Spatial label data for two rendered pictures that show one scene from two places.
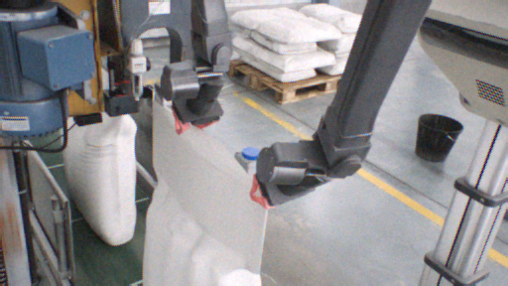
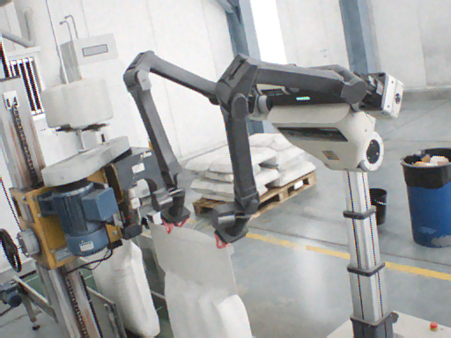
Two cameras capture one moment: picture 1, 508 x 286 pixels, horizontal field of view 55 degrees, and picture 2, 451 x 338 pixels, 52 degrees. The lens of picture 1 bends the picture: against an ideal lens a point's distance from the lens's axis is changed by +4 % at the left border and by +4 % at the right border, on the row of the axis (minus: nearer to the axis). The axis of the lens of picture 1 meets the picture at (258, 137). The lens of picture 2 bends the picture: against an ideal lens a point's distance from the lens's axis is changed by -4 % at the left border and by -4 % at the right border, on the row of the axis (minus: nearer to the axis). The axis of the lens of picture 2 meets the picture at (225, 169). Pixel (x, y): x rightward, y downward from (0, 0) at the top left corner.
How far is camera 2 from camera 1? 0.78 m
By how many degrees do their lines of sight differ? 13
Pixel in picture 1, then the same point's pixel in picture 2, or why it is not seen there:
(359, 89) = (238, 166)
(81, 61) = (111, 203)
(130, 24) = (125, 182)
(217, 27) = (173, 165)
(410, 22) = (242, 135)
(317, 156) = (238, 207)
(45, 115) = (99, 238)
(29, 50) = (87, 204)
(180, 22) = (151, 172)
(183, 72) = (161, 194)
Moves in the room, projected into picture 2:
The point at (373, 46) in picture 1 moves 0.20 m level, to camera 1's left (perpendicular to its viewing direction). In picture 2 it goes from (233, 147) to (162, 162)
